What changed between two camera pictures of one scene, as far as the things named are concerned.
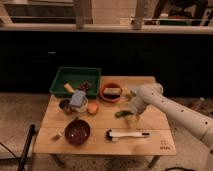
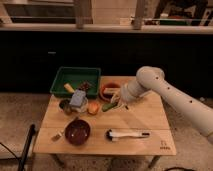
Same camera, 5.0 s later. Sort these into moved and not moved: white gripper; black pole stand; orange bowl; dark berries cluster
Moved: white gripper
Not moved: orange bowl; dark berries cluster; black pole stand
